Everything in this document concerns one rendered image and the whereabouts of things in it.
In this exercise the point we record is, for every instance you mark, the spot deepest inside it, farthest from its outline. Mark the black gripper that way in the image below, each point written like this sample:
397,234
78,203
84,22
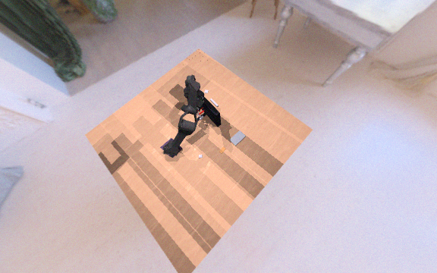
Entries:
199,94

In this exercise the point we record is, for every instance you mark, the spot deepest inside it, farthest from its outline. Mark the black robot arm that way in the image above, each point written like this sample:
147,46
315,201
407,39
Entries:
186,128

